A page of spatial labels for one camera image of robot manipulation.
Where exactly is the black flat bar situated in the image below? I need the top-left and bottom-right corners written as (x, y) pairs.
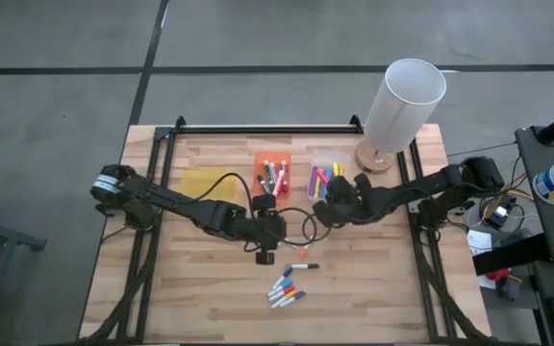
top-left (471, 234), bottom-right (553, 276)

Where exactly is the silver blue power adapter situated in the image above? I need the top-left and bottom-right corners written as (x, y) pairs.
top-left (483, 205), bottom-right (512, 231)

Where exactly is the red cap thin marker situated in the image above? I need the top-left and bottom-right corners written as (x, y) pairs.
top-left (267, 285), bottom-right (297, 303)

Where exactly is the yellow cap thin marker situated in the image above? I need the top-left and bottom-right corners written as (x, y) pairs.
top-left (270, 289), bottom-right (299, 309)

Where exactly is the white paper sheet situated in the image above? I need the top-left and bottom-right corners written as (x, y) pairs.
top-left (466, 229), bottom-right (494, 259)

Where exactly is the white shade wooden base lamp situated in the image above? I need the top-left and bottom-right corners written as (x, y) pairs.
top-left (353, 57), bottom-right (449, 175)

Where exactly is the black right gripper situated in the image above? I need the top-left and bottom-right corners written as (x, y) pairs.
top-left (312, 172), bottom-right (375, 229)

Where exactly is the black aluminium table frame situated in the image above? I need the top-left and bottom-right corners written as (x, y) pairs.
top-left (82, 114), bottom-right (494, 346)

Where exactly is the light blue cap thin marker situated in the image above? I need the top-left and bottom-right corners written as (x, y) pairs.
top-left (266, 281), bottom-right (294, 298)

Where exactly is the small red object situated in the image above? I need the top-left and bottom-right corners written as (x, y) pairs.
top-left (486, 268), bottom-right (512, 284)

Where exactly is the grey metal stand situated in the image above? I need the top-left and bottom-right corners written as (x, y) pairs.
top-left (0, 190), bottom-right (47, 346)

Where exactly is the purple cap thin marker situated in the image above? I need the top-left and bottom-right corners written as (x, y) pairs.
top-left (279, 290), bottom-right (307, 309)

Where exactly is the yellow plastic bin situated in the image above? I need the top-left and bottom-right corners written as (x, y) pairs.
top-left (180, 166), bottom-right (239, 206)

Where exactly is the black looped cable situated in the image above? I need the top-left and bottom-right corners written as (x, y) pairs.
top-left (284, 206), bottom-right (332, 247)

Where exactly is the orange plastic bin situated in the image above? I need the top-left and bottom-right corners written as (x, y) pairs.
top-left (252, 151), bottom-right (293, 199)

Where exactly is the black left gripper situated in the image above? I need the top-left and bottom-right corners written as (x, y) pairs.
top-left (245, 194), bottom-right (289, 266)

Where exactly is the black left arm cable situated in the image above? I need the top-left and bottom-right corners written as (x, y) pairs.
top-left (183, 170), bottom-right (257, 227)

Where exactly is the clear plastic bin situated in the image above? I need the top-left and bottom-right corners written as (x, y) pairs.
top-left (306, 148), bottom-right (350, 203)

